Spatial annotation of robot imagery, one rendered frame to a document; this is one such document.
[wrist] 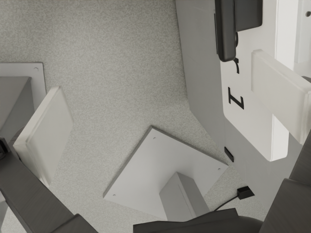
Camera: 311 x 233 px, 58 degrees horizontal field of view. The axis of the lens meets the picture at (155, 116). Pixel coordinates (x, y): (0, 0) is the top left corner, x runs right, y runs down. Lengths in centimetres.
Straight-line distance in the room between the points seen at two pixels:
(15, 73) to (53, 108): 102
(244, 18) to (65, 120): 16
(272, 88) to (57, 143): 13
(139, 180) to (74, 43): 72
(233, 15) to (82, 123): 108
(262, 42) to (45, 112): 18
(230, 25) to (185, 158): 121
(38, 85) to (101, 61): 26
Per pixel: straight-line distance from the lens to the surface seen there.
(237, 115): 34
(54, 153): 17
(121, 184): 143
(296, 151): 57
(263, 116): 28
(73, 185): 146
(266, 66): 18
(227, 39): 24
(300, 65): 39
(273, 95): 18
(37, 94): 121
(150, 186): 146
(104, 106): 123
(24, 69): 118
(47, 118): 17
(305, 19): 36
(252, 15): 25
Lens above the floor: 112
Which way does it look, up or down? 60 degrees down
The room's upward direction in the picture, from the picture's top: 154 degrees clockwise
